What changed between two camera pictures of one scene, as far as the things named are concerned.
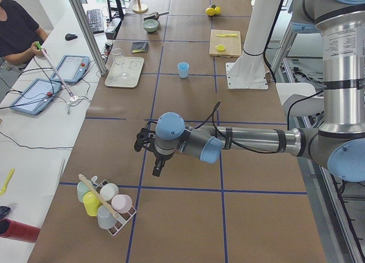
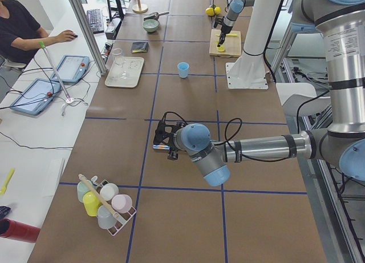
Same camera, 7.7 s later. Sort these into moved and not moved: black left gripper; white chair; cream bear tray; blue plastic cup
Moved: black left gripper
Not moved: blue plastic cup; white chair; cream bear tray
